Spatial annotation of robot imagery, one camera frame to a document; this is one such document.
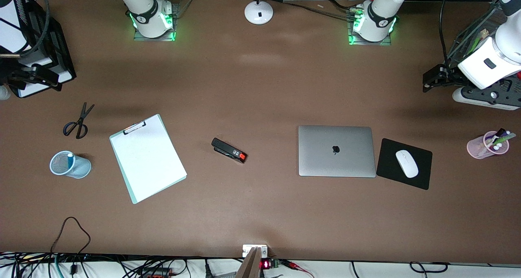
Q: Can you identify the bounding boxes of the black stapler with red end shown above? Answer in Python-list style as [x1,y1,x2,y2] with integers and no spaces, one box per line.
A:
[211,137,248,164]

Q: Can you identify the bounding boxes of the black looped cable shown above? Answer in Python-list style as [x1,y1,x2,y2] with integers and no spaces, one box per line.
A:
[409,261,449,275]

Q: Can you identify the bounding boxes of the tangled black cable bundle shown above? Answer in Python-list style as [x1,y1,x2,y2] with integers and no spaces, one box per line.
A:
[0,252,212,278]

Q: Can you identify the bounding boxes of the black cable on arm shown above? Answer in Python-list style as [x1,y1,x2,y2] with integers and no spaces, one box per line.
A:
[18,0,51,59]
[438,0,453,72]

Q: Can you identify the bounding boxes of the white computer mouse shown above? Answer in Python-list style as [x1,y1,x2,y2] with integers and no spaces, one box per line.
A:
[395,149,419,179]

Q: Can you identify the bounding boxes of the wooden camera stand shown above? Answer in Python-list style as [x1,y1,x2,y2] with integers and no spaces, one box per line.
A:
[235,244,269,278]

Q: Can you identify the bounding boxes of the mint green clipboard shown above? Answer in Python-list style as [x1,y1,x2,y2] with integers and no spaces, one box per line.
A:
[109,114,188,205]

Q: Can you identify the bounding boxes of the black scissors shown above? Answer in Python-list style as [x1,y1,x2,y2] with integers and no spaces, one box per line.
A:
[63,102,95,140]

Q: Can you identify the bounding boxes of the black mouse pad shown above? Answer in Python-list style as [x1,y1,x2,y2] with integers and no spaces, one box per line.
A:
[376,138,433,190]

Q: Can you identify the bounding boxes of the pink mesh pen cup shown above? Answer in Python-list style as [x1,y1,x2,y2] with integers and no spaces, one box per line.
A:
[466,131,510,160]

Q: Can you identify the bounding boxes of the white round stand base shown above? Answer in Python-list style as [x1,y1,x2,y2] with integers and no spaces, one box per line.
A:
[244,0,274,25]

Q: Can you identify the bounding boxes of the silver laptop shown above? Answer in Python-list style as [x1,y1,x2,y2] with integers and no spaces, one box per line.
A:
[298,125,377,178]

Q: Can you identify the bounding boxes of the black cables to arm base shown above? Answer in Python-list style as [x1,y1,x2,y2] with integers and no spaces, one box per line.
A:
[282,0,362,21]

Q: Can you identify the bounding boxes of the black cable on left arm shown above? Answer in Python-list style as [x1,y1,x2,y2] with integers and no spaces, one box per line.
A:
[438,0,453,72]

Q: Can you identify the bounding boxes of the white paper in file tray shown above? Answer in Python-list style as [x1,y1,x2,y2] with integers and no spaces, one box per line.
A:
[17,62,68,98]

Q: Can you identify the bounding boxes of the blue mesh pen cup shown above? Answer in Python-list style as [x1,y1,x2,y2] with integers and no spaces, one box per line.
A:
[49,150,92,179]

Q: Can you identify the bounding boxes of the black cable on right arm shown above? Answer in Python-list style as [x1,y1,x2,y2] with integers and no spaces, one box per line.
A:
[18,0,51,59]

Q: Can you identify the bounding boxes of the black mesh file tray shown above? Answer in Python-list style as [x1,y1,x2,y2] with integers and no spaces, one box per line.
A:
[0,0,77,99]

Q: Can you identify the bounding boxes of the white paper sheets on clipboard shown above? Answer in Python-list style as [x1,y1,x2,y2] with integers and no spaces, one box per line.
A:
[110,115,187,203]

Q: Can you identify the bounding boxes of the braided looped cable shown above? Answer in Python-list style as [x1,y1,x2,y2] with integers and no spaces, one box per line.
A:
[50,217,91,278]

